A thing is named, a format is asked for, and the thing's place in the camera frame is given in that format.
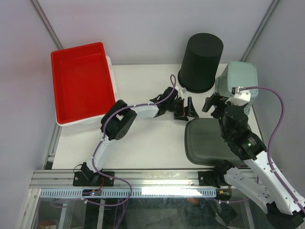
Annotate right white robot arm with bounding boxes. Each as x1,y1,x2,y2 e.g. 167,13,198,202
203,93,305,229

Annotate white plastic bin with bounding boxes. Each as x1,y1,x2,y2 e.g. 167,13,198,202
53,54,119,126

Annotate aluminium mounting rail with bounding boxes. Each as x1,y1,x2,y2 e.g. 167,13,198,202
30,168,239,190

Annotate left aluminium frame post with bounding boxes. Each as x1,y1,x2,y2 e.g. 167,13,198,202
29,0,63,50

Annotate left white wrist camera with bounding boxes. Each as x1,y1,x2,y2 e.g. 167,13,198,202
176,87,187,99

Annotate aluminium frame post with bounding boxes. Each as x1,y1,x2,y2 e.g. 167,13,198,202
240,0,281,62
29,0,63,50

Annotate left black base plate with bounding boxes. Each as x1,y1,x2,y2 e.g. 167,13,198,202
72,171,114,187

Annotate red plastic tray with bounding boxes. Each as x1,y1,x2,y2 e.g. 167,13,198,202
51,42,116,126

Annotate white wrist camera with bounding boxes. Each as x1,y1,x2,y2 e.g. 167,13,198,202
176,87,187,99
225,86,251,106

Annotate teal perforated plastic basket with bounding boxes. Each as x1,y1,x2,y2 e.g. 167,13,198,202
214,61,259,115

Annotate large black plastic bucket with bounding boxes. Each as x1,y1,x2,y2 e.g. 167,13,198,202
178,33,224,94

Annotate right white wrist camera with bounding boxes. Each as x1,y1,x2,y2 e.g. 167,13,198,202
225,86,251,106

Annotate white slotted cable duct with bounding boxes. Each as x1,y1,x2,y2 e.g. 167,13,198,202
40,187,216,198

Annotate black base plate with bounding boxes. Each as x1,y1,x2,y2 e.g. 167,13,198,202
198,170,228,188
72,171,114,187

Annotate right aluminium frame post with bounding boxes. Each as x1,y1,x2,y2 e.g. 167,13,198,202
240,0,281,62

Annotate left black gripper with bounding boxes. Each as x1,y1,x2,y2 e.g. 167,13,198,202
166,97,198,121

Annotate grey plastic tray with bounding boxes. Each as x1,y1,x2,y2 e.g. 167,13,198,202
184,118,242,167

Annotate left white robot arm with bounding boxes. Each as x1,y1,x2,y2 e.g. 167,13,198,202
75,87,199,185

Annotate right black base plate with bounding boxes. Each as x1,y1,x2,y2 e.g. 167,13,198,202
198,170,228,188

